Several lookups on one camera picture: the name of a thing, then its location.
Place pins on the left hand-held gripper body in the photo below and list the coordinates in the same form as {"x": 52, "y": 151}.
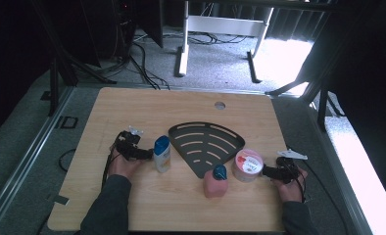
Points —
{"x": 127, "y": 143}

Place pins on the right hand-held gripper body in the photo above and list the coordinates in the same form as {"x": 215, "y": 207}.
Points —
{"x": 287, "y": 171}

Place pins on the white bottle with blue cap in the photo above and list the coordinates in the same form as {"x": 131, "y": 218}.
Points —
{"x": 162, "y": 156}

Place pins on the pink jar with white lid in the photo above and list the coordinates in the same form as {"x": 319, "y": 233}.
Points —
{"x": 248, "y": 166}

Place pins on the pink bottle with blue cap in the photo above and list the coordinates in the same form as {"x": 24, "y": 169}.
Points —
{"x": 214, "y": 187}

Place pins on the black slotted corner shelf rack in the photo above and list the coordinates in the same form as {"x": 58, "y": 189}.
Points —
{"x": 207, "y": 140}

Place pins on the person's right hand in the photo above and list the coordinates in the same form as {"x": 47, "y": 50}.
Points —
{"x": 292, "y": 192}

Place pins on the person's left hand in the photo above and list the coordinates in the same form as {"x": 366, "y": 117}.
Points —
{"x": 122, "y": 166}

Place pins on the grey table grommet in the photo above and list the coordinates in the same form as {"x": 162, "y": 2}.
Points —
{"x": 219, "y": 105}

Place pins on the grey tape strip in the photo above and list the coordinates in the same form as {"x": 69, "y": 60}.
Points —
{"x": 59, "y": 199}

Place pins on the black metal stand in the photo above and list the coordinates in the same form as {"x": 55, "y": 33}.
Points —
{"x": 321, "y": 88}
{"x": 58, "y": 65}

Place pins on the aluminium floor rail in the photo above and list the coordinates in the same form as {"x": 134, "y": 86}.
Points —
{"x": 24, "y": 153}
{"x": 341, "y": 182}

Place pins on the black rectangular floor bracket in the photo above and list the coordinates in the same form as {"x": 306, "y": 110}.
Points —
{"x": 68, "y": 122}

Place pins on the white desk frame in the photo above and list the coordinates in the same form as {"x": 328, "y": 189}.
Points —
{"x": 225, "y": 25}

